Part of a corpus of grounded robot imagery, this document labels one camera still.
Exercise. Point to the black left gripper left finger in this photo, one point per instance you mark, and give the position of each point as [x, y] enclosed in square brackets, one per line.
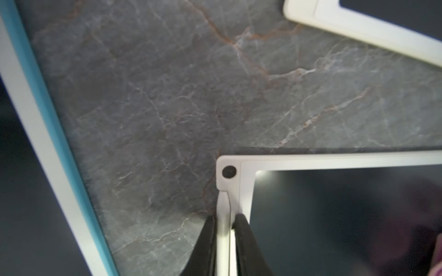
[202, 260]

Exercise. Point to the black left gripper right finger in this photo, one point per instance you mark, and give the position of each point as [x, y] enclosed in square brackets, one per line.
[250, 260]

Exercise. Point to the white drawing tablet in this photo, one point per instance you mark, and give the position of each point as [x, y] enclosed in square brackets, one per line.
[411, 28]
[369, 214]

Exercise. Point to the pink microfiber cloth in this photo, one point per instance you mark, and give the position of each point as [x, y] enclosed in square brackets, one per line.
[436, 263]

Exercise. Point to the large blue drawing tablet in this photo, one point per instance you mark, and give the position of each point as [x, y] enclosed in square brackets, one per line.
[48, 224]

